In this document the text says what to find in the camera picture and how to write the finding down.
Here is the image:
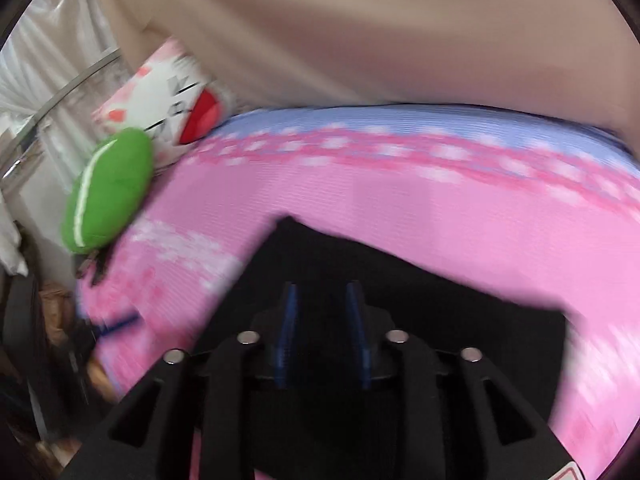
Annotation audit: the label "green plush toy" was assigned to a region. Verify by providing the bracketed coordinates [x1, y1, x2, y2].
[60, 127, 156, 256]

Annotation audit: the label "white curtain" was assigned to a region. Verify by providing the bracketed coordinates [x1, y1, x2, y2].
[0, 0, 123, 276]

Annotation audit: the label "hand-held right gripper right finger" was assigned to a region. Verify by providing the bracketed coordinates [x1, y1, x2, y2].
[345, 280, 572, 480]

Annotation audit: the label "cartoon face pillow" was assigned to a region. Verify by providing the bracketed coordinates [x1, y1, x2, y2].
[92, 37, 236, 171]

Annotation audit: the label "black pants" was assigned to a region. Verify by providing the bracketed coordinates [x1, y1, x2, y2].
[192, 215, 569, 480]

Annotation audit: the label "metal rail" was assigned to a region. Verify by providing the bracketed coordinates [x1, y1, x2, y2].
[0, 47, 124, 181]

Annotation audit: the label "pink rose print bedsheet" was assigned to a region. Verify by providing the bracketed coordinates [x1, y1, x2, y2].
[75, 102, 640, 480]

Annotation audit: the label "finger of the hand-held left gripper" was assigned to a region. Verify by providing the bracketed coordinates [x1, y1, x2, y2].
[92, 310, 143, 338]
[75, 245, 121, 288]

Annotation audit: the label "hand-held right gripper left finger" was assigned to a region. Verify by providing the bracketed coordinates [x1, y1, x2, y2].
[65, 282, 301, 480]

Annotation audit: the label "beige quilt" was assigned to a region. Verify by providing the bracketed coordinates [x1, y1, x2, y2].
[82, 0, 640, 147]

